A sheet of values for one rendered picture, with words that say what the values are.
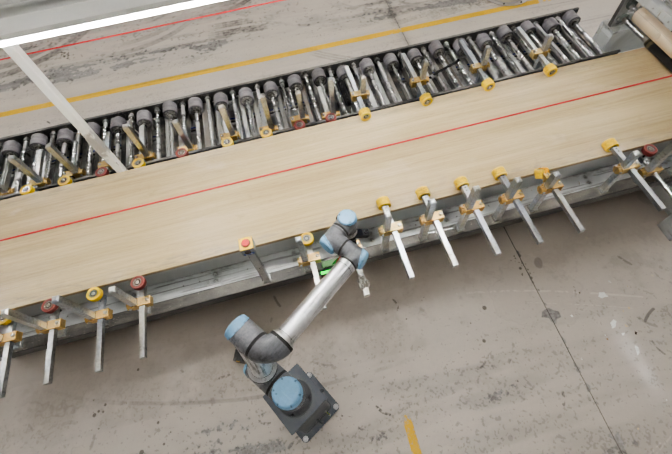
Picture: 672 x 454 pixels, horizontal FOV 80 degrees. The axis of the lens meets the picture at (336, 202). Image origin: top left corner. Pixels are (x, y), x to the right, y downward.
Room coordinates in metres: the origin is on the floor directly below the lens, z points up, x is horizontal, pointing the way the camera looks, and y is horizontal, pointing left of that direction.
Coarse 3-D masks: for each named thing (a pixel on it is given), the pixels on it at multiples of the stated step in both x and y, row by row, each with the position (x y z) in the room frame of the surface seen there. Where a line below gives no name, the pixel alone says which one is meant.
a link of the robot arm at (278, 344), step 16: (352, 256) 0.71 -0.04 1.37; (336, 272) 0.64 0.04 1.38; (352, 272) 0.65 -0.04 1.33; (320, 288) 0.58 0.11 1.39; (336, 288) 0.58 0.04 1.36; (304, 304) 0.51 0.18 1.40; (320, 304) 0.51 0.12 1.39; (288, 320) 0.46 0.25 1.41; (304, 320) 0.45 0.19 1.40; (272, 336) 0.39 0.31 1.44; (288, 336) 0.39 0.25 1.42; (256, 352) 0.34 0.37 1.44; (272, 352) 0.33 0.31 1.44; (288, 352) 0.33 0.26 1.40
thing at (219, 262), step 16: (656, 144) 1.53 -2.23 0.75; (592, 160) 1.46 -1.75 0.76; (608, 160) 1.48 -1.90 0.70; (480, 192) 1.34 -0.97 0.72; (496, 192) 1.36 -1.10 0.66; (416, 208) 1.27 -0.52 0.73; (368, 224) 1.22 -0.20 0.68; (288, 240) 1.15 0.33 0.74; (224, 256) 1.09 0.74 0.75; (240, 256) 1.10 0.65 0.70; (160, 272) 1.03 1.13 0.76; (176, 272) 1.04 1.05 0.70; (192, 272) 1.05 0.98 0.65; (128, 288) 0.99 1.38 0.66
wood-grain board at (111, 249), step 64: (576, 64) 2.22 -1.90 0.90; (640, 64) 2.15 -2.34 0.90; (320, 128) 1.91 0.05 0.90; (384, 128) 1.84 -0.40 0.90; (448, 128) 1.77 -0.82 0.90; (512, 128) 1.70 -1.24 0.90; (576, 128) 1.63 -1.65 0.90; (640, 128) 1.57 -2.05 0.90; (64, 192) 1.62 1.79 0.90; (128, 192) 1.56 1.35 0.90; (256, 192) 1.44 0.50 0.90; (320, 192) 1.38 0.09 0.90; (384, 192) 1.32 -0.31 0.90; (448, 192) 1.26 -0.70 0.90; (0, 256) 1.20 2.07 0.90; (64, 256) 1.14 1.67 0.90; (128, 256) 1.09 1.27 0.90; (192, 256) 1.04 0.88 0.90
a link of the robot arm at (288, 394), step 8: (280, 376) 0.33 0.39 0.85; (288, 376) 0.33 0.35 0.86; (272, 384) 0.30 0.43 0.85; (280, 384) 0.29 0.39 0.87; (288, 384) 0.29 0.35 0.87; (296, 384) 0.28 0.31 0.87; (272, 392) 0.26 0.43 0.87; (280, 392) 0.26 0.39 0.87; (288, 392) 0.25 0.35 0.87; (296, 392) 0.25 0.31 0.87; (304, 392) 0.26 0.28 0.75; (272, 400) 0.23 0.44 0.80; (280, 400) 0.22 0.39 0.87; (288, 400) 0.22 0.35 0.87; (296, 400) 0.21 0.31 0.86; (304, 400) 0.22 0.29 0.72; (280, 408) 0.19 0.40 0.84; (288, 408) 0.18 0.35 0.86; (296, 408) 0.18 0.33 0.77
